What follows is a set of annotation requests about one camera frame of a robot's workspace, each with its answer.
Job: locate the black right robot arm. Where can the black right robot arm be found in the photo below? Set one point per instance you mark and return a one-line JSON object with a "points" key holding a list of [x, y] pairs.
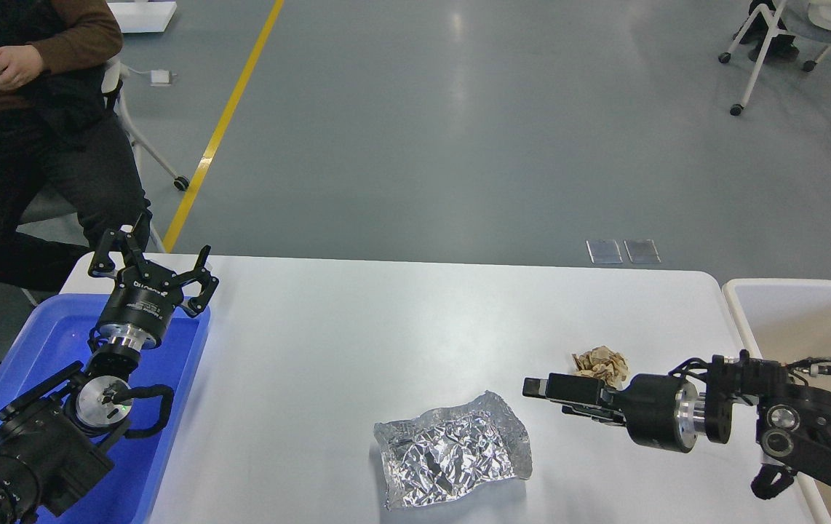
{"points": [[794, 418]]}

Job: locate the right metal floor plate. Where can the right metal floor plate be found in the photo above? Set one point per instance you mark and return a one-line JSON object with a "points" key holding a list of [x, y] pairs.
{"points": [[642, 251]]}

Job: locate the white box on floor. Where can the white box on floor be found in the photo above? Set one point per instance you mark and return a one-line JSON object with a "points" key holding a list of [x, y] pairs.
{"points": [[143, 16]]}

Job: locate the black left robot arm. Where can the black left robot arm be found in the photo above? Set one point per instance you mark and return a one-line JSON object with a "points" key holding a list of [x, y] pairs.
{"points": [[55, 438]]}

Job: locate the white office chair left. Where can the white office chair left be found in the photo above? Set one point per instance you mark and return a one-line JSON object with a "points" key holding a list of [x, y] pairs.
{"points": [[49, 204]]}

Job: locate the white power adapter on floor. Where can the white power adapter on floor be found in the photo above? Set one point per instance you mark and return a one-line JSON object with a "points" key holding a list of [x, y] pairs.
{"points": [[160, 78]]}

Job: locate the metal floor plate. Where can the metal floor plate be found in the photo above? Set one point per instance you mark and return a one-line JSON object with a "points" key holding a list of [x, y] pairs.
{"points": [[604, 251], [642, 251]]}

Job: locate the seated person dark clothes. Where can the seated person dark clothes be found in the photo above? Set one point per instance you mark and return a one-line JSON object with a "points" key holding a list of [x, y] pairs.
{"points": [[56, 131]]}

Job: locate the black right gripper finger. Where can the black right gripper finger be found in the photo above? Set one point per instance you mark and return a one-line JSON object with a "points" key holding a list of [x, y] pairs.
{"points": [[566, 390], [607, 416]]}

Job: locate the beige plastic bin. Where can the beige plastic bin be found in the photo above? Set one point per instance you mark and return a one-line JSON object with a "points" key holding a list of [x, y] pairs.
{"points": [[787, 320]]}

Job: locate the silver foil bag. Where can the silver foil bag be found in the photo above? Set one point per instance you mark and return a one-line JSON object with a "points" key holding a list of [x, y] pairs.
{"points": [[446, 453]]}

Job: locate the crumpled brown paper ball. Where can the crumpled brown paper ball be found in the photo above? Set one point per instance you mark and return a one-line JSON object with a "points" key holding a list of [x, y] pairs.
{"points": [[602, 363]]}

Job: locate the left metal floor plate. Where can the left metal floor plate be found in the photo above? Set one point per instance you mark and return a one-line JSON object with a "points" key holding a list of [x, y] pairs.
{"points": [[604, 251]]}

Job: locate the person's left hand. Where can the person's left hand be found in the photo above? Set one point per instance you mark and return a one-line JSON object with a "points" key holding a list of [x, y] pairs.
{"points": [[19, 65]]}

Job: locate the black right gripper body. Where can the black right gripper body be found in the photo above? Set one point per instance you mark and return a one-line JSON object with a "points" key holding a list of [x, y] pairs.
{"points": [[661, 411]]}

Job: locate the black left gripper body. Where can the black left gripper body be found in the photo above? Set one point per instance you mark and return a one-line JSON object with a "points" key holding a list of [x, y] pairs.
{"points": [[140, 306]]}

